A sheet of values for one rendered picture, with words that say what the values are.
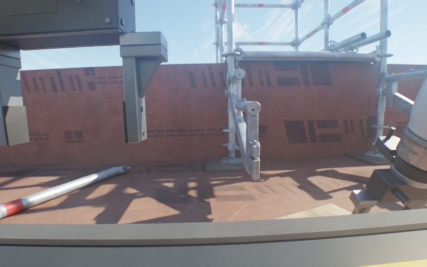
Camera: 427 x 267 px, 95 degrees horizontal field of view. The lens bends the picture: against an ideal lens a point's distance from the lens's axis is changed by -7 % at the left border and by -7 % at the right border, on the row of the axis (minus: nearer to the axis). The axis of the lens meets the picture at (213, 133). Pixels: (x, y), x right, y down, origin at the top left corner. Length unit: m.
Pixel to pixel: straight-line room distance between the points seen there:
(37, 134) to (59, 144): 0.18
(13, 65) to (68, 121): 1.54
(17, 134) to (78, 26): 0.13
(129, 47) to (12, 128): 0.15
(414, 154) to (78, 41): 0.52
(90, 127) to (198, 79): 0.86
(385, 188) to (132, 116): 0.46
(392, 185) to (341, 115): 1.37
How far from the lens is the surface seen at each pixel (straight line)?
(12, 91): 0.29
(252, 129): 0.79
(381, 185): 0.52
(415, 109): 0.48
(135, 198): 1.01
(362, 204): 0.53
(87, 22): 0.23
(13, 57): 0.30
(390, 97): 1.81
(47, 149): 1.96
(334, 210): 0.88
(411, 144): 0.49
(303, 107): 1.69
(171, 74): 1.56
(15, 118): 0.29
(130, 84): 0.21
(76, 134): 1.81
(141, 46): 0.21
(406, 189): 0.54
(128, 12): 0.25
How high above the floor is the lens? 0.39
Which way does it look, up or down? 7 degrees down
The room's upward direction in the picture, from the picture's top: 1 degrees counter-clockwise
